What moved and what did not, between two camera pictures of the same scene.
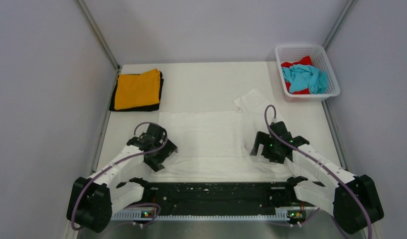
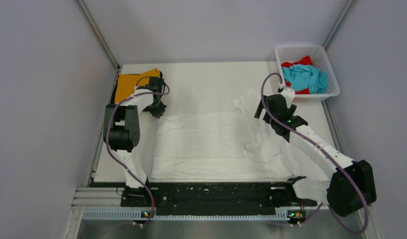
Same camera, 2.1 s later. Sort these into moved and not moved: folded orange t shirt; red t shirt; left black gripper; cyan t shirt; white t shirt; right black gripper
Moved: left black gripper; right black gripper
Not moved: cyan t shirt; white t shirt; red t shirt; folded orange t shirt
